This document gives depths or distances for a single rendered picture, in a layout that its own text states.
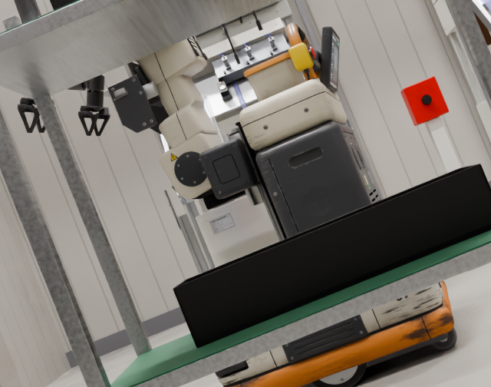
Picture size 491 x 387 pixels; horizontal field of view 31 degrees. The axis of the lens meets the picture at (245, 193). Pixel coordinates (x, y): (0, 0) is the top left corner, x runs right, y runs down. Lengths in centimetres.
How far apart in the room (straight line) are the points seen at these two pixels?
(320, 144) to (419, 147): 426
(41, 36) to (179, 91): 126
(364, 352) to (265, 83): 82
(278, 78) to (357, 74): 407
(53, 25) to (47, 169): 540
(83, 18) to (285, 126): 107
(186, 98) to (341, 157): 55
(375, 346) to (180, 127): 85
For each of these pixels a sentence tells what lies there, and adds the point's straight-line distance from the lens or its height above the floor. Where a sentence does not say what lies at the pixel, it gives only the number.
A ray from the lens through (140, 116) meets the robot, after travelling 268.
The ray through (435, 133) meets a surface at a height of 56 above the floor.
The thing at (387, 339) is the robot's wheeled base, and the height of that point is 9.
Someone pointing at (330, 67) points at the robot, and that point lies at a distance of 259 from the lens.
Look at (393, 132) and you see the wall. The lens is 665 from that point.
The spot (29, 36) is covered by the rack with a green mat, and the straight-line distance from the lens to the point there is 149.
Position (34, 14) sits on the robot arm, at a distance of 271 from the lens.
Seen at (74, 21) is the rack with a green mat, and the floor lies 92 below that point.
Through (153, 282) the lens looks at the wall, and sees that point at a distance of 671.
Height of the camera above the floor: 52
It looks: 2 degrees up
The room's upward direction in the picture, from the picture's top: 22 degrees counter-clockwise
